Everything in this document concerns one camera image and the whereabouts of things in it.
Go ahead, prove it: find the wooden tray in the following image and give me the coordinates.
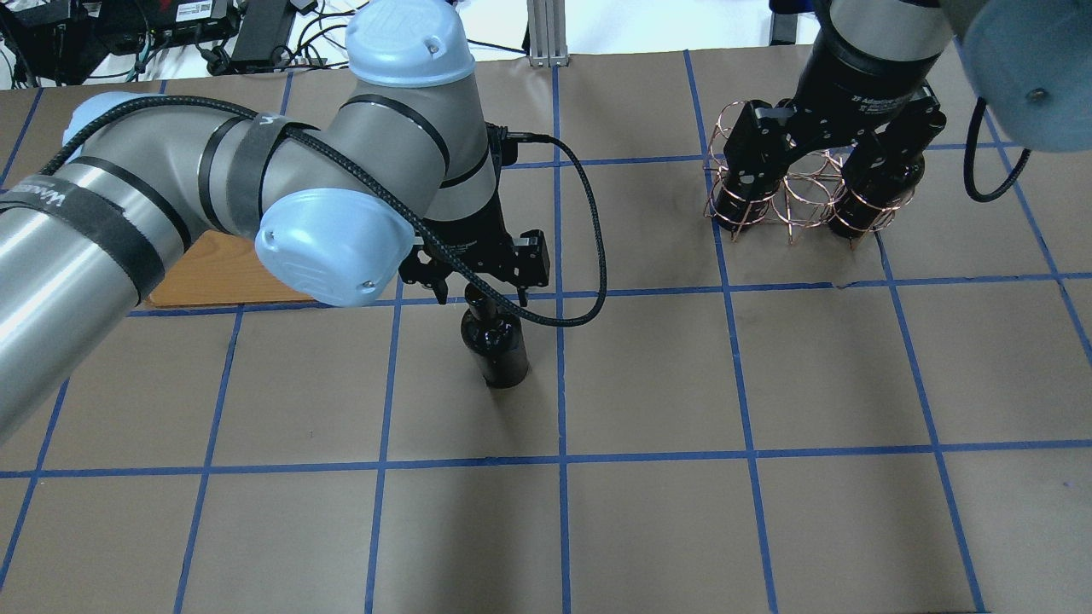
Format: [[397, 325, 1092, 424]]
[[147, 232, 313, 310]]

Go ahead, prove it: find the dark wine bottle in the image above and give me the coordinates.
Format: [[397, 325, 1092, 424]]
[[827, 145, 925, 243], [707, 166, 781, 237], [460, 284, 529, 389]]

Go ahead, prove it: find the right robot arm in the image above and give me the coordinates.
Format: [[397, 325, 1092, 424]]
[[724, 1, 1091, 200]]

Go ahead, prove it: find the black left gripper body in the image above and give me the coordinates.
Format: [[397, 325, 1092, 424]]
[[422, 162, 520, 285]]

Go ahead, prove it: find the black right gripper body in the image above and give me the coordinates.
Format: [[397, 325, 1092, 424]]
[[787, 26, 939, 150]]

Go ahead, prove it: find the copper wire bottle basket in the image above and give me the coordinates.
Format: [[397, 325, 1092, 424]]
[[703, 101, 915, 249]]

